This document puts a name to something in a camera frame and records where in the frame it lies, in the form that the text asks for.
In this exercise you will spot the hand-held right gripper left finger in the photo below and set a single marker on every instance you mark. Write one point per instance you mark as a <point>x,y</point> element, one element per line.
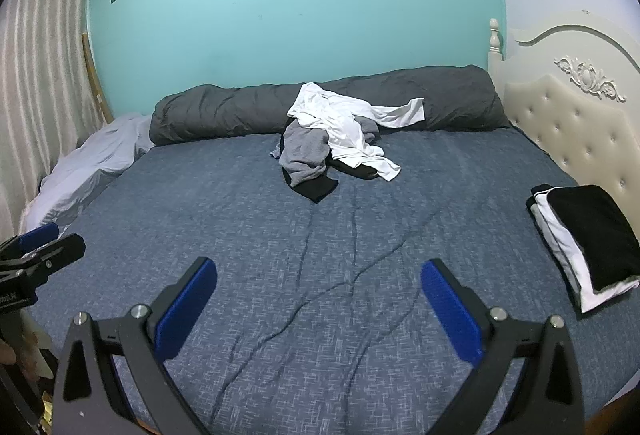
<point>185,310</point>

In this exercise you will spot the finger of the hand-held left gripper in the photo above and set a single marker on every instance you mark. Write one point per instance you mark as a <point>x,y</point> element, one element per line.
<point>60,252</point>
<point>35,235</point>

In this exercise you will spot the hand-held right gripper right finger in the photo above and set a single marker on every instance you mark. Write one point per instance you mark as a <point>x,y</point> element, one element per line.
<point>450,310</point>

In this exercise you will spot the white long-sleeve shirt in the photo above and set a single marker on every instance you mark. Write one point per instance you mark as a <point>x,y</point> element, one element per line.
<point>345,125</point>

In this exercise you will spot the pale lilac sheet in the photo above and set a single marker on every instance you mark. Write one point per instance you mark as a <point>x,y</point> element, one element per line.
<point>85,165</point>

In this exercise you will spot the folded black and white garment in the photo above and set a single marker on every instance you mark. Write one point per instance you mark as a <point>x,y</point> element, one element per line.
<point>595,225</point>

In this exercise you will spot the striped beige curtain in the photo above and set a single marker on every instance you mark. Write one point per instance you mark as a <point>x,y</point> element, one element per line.
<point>40,65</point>

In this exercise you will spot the wooden strip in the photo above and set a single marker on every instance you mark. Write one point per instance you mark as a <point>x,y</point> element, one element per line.
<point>95,75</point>

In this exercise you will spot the crumpled grey garment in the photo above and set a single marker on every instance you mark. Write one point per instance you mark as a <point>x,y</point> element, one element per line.
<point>305,155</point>

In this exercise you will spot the rolled dark grey duvet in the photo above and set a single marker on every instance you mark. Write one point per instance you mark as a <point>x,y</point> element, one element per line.
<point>210,115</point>

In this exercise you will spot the cream tufted headboard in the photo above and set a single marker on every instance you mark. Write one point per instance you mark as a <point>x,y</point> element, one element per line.
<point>565,130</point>

